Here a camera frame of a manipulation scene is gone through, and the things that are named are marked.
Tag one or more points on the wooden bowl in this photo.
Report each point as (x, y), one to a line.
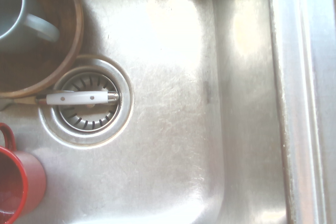
(52, 58)

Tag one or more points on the stainless steel sink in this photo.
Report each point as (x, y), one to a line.
(183, 129)

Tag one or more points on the grey ceramic mug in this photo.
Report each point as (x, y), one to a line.
(15, 11)

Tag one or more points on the red mug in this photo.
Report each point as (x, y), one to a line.
(18, 176)

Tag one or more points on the metal sink drain strainer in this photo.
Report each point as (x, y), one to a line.
(86, 119)

